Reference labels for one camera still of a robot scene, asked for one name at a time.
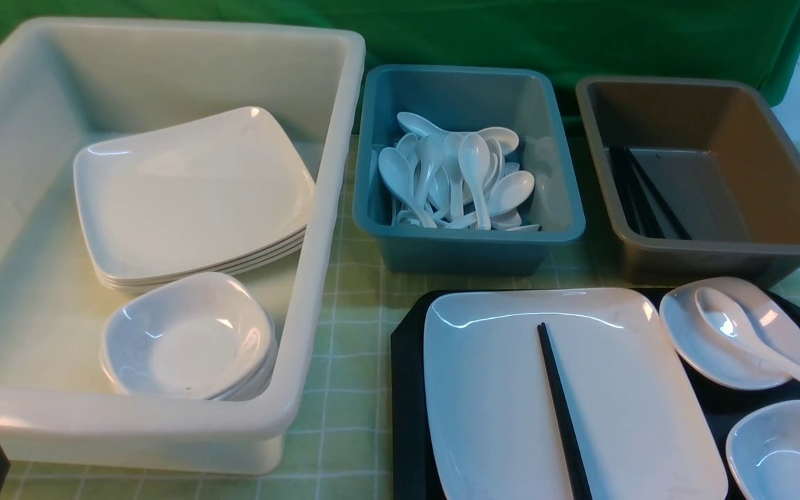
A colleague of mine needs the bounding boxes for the black chopstick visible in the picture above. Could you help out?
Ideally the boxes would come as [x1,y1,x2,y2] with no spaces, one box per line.
[537,322,592,499]

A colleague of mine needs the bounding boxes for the large white rice plate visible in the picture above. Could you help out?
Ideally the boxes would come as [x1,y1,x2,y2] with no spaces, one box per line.
[423,287,729,499]

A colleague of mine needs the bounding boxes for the white bowl with spoon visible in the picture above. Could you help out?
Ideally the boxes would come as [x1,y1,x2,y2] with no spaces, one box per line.
[658,276,800,390]

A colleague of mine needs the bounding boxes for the white soup spoon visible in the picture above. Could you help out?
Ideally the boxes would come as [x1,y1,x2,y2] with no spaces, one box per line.
[694,287,800,382]

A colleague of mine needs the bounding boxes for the top stacked white plate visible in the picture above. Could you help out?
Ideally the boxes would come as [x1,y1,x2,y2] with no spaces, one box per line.
[73,106,315,287]

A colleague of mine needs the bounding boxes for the large white plastic tub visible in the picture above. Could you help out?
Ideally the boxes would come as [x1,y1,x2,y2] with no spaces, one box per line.
[0,18,366,475]

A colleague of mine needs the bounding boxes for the pile of white spoons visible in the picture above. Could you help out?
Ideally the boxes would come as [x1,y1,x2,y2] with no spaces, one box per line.
[371,112,542,232]

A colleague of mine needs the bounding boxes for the blue plastic bin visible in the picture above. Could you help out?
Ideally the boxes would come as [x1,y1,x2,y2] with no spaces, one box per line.
[353,65,586,275]

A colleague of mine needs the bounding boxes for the black chopsticks in bin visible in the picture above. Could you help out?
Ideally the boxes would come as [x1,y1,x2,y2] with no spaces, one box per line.
[608,147,692,240]

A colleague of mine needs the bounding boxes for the grey plastic bin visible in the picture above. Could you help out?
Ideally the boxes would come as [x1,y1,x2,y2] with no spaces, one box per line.
[575,76,800,288]

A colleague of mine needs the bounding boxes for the green backdrop cloth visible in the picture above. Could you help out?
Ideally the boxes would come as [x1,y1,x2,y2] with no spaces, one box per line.
[0,1,800,133]

